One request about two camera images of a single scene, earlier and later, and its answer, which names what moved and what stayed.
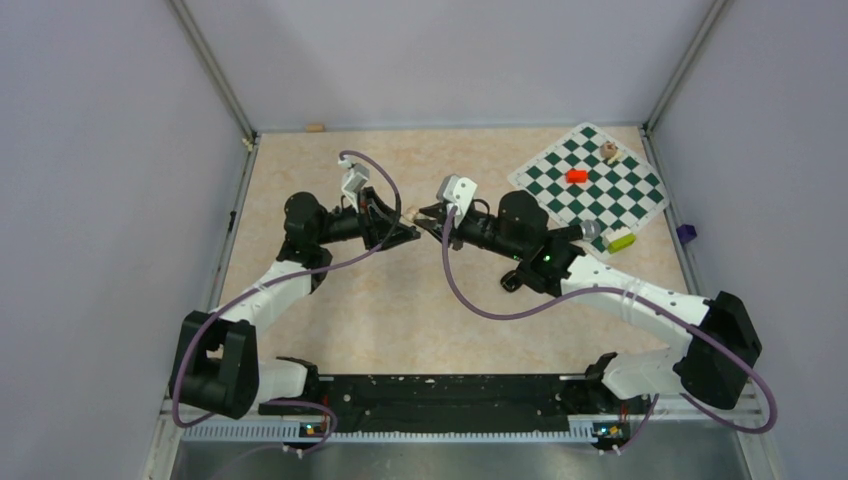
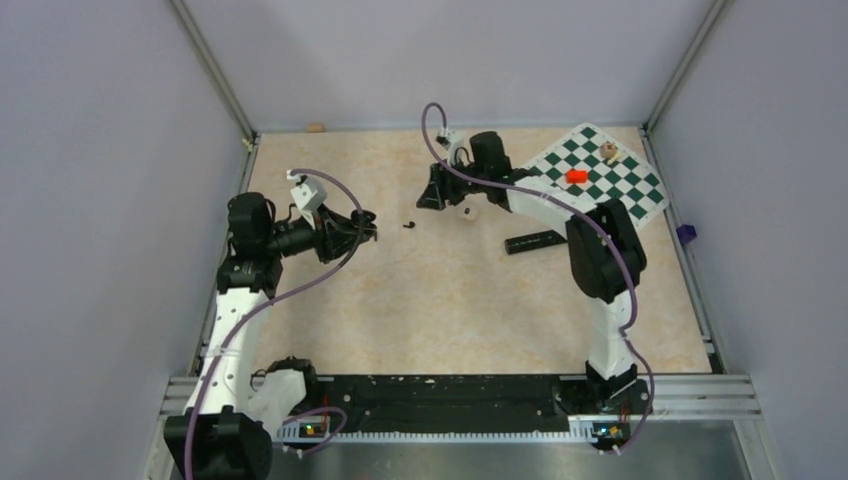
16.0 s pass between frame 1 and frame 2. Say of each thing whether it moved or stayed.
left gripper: moved
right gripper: moved
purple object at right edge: stayed
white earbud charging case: moved
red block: stayed
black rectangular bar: moved
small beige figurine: stayed
